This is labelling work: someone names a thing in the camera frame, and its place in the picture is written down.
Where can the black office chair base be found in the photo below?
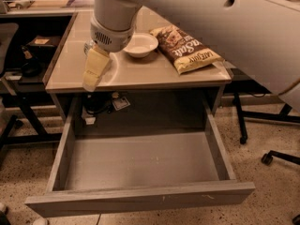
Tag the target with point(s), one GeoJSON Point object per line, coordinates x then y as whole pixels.
{"type": "Point", "coordinates": [268, 157]}

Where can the dark box with label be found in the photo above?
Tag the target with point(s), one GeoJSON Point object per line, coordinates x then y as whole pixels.
{"type": "Point", "coordinates": [44, 42]}

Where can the brown yellow chip bag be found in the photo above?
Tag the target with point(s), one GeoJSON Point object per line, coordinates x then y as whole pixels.
{"type": "Point", "coordinates": [185, 52]}

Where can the grey cabinet desk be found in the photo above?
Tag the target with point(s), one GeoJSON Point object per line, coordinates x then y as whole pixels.
{"type": "Point", "coordinates": [152, 72]}

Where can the white bowl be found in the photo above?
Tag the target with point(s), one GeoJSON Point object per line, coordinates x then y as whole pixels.
{"type": "Point", "coordinates": [141, 45]}

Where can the black bottle on left shelf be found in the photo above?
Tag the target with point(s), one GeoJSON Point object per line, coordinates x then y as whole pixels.
{"type": "Point", "coordinates": [31, 67]}

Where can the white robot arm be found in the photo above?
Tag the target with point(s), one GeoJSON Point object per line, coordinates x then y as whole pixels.
{"type": "Point", "coordinates": [260, 37]}

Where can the black right table leg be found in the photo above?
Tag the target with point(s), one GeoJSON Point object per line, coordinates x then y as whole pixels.
{"type": "Point", "coordinates": [282, 116]}

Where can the grey open top drawer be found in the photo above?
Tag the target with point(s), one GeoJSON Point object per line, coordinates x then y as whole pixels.
{"type": "Point", "coordinates": [164, 155]}

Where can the white gripper with vents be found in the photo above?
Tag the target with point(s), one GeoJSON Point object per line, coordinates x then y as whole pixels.
{"type": "Point", "coordinates": [112, 37]}

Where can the grey chair at left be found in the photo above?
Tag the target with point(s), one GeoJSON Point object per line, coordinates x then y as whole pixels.
{"type": "Point", "coordinates": [7, 32]}

